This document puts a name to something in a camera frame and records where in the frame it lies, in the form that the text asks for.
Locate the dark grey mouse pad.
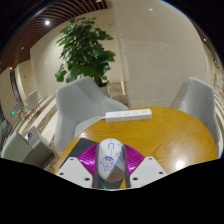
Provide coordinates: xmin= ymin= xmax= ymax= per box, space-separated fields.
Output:
xmin=68 ymin=137 xmax=100 ymax=160

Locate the light grey shell chair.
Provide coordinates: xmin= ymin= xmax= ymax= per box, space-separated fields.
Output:
xmin=53 ymin=76 xmax=130 ymax=153
xmin=178 ymin=77 xmax=223 ymax=148

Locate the large green potted plant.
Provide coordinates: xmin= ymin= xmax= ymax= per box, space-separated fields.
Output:
xmin=54 ymin=17 xmax=117 ymax=96

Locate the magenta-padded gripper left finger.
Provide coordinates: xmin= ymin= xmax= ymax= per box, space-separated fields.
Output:
xmin=55 ymin=143 xmax=100 ymax=190

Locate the grey upholstered armchair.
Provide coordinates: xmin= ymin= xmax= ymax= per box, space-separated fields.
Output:
xmin=0 ymin=125 xmax=55 ymax=168

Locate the white power strip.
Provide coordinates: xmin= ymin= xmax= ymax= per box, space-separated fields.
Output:
xmin=104 ymin=108 xmax=153 ymax=123

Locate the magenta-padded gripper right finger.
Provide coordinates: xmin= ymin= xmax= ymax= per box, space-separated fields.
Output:
xmin=121 ymin=143 xmax=168 ymax=190

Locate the white printed computer mouse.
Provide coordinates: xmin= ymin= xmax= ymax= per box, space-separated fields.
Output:
xmin=96 ymin=138 xmax=128 ymax=183

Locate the white chair with wooden legs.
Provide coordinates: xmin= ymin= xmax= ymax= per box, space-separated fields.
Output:
xmin=23 ymin=89 xmax=42 ymax=116
xmin=13 ymin=101 xmax=24 ymax=120

